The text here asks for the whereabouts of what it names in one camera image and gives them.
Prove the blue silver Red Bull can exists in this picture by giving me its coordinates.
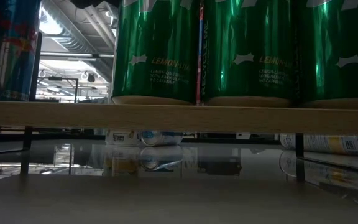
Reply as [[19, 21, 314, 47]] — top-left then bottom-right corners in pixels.
[[140, 130, 185, 147]]

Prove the green lemon-lime soda can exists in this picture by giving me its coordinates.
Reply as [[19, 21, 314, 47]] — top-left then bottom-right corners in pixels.
[[201, 0, 295, 108], [293, 0, 358, 110], [111, 0, 200, 106]]

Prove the white printed slim can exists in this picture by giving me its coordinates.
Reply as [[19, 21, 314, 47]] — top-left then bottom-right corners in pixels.
[[279, 133, 358, 157]]

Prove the light blue silver energy can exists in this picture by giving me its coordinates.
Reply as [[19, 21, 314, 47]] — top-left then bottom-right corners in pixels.
[[0, 0, 42, 102]]

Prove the white Celsius can black lid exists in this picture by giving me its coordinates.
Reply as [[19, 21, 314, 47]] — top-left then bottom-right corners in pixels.
[[105, 129, 142, 146]]

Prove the wooden shelf black metal frame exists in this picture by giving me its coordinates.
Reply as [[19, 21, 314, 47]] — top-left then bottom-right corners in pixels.
[[0, 30, 358, 158]]

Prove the black metal table frame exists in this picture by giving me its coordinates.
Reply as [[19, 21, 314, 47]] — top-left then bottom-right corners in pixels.
[[0, 132, 279, 144]]

